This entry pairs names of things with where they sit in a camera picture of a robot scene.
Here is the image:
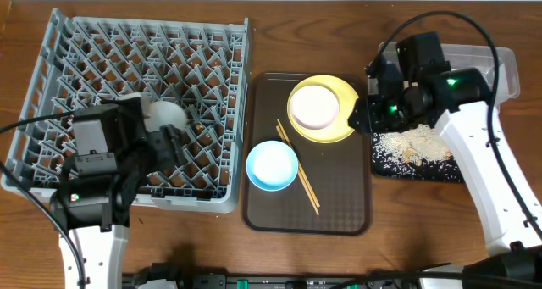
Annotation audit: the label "white cup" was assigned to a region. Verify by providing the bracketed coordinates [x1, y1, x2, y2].
[145, 101, 188, 132]

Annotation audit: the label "yellow plate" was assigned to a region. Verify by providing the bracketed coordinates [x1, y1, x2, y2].
[286, 75, 359, 143]

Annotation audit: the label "white bowl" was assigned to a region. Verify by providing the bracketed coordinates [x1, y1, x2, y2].
[289, 85, 340, 130]

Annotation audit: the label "light blue bowl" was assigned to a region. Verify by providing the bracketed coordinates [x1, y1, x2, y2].
[246, 140, 299, 192]

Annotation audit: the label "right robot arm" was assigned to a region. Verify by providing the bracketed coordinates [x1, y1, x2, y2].
[348, 32, 541, 288]

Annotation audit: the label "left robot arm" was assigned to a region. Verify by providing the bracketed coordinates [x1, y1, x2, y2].
[50, 94, 188, 288]

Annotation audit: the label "black waste tray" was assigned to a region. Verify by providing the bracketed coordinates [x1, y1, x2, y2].
[371, 125, 464, 182]

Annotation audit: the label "grey dishwasher rack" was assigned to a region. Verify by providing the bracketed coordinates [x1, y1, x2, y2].
[5, 9, 252, 214]

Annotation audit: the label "rice and food scraps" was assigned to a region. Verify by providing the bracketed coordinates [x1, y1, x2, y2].
[373, 125, 453, 174]

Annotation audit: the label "brown serving tray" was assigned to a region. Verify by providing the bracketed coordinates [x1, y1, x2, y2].
[242, 72, 372, 236]

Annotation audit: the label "lower wooden chopstick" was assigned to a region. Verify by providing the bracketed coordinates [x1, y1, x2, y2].
[275, 122, 320, 216]

